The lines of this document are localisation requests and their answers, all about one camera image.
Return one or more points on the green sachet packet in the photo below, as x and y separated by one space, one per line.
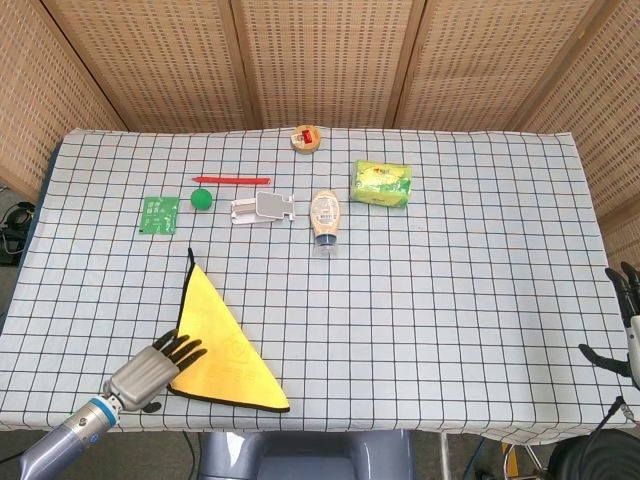
160 215

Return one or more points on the beige sauce squeeze bottle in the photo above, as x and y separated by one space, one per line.
325 215

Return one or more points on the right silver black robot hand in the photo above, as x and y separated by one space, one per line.
634 345

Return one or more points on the black and yellow cloth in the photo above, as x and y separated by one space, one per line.
220 350

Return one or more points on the white folding phone stand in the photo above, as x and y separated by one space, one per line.
265 206

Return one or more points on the white black checked tablecloth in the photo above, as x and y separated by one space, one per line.
450 300

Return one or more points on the black equipment on floor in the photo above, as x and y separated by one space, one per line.
15 225

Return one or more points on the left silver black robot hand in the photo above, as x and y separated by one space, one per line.
145 375

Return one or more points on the green ball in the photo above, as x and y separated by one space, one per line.
202 199

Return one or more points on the black round stool seat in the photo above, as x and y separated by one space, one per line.
595 457

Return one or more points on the woven rattan folding screen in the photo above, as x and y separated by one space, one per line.
325 60

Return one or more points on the red stick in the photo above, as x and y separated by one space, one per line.
232 179

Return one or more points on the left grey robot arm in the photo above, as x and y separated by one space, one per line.
65 437

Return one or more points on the grey robot torso base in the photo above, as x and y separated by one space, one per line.
305 455

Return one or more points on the green yellow tissue pack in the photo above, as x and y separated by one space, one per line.
382 182

